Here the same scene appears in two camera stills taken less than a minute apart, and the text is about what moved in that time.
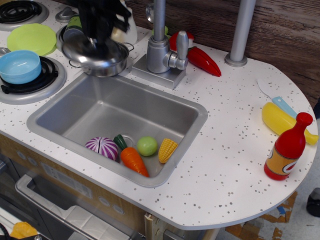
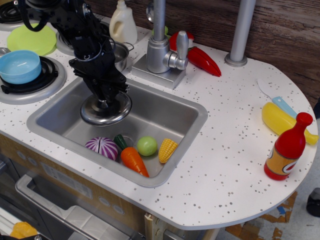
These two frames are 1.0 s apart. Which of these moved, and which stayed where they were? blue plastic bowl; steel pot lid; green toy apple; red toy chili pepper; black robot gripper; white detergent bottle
Moved: black robot gripper; steel pot lid
Stayed: blue plastic bowl; green toy apple; white detergent bottle; red toy chili pepper
